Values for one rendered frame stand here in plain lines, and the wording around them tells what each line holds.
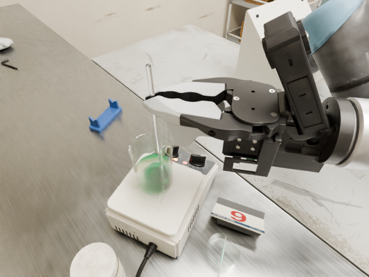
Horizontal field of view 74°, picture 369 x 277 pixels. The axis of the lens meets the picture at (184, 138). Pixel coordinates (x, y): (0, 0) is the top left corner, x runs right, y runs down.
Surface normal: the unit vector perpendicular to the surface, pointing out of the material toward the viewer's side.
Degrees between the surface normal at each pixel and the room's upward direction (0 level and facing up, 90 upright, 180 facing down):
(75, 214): 0
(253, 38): 90
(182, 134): 90
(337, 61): 87
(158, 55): 0
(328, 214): 0
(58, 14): 90
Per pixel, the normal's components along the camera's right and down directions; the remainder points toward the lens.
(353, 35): -0.40, 0.29
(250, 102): -0.02, -0.70
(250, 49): -0.77, 0.46
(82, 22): 0.67, 0.54
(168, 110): -0.48, -0.16
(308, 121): -0.15, 0.72
